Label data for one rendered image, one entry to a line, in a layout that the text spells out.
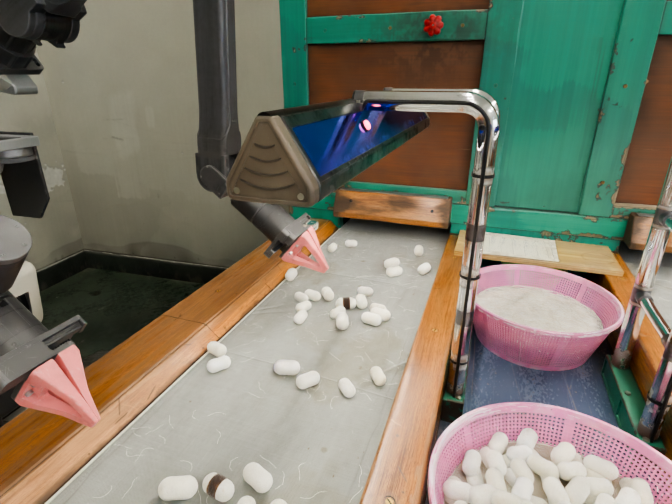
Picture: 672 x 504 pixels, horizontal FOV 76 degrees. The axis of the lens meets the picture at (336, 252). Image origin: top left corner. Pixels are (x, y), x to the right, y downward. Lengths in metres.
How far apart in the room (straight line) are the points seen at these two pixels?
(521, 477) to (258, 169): 0.42
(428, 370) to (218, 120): 0.50
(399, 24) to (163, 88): 1.59
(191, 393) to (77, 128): 2.38
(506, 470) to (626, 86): 0.81
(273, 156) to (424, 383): 0.37
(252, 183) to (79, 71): 2.48
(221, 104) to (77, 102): 2.14
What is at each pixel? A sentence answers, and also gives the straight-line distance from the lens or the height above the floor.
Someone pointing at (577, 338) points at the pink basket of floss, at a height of 0.76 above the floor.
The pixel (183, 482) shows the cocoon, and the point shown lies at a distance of 0.51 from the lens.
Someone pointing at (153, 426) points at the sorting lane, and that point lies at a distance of 0.61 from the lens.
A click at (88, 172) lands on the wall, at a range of 2.91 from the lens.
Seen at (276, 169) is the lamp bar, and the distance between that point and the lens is 0.35.
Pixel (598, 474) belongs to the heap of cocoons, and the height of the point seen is 0.73.
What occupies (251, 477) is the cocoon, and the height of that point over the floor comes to 0.76.
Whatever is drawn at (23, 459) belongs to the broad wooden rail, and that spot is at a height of 0.76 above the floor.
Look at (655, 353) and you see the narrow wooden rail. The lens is 0.79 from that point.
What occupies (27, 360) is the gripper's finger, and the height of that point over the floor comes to 0.89.
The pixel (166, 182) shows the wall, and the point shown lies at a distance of 2.57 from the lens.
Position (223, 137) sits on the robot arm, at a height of 1.04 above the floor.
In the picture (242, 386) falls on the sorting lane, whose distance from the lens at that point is 0.64.
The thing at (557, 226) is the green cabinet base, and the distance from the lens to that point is 1.14.
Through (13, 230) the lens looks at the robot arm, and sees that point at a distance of 0.51.
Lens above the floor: 1.14
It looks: 22 degrees down
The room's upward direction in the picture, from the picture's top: straight up
